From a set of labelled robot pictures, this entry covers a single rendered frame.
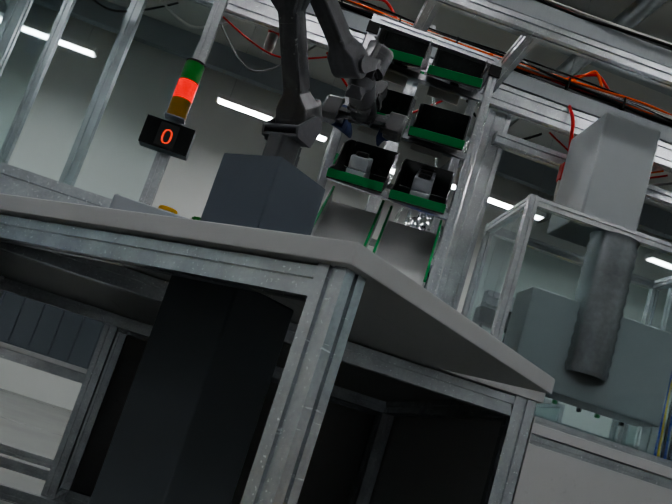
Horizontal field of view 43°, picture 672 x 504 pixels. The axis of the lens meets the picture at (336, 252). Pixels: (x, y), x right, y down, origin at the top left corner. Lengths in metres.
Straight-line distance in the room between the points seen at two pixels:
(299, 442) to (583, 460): 1.69
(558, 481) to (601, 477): 0.13
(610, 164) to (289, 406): 2.09
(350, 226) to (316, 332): 1.01
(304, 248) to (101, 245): 0.41
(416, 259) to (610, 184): 1.11
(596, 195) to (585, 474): 0.90
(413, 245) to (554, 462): 0.86
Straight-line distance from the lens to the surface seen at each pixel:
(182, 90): 2.15
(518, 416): 1.76
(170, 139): 2.11
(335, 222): 2.01
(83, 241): 1.38
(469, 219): 3.19
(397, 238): 2.04
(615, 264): 2.80
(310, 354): 1.01
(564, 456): 2.58
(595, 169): 2.93
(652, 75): 2.98
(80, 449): 3.40
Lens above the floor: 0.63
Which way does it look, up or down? 12 degrees up
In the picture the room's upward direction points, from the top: 18 degrees clockwise
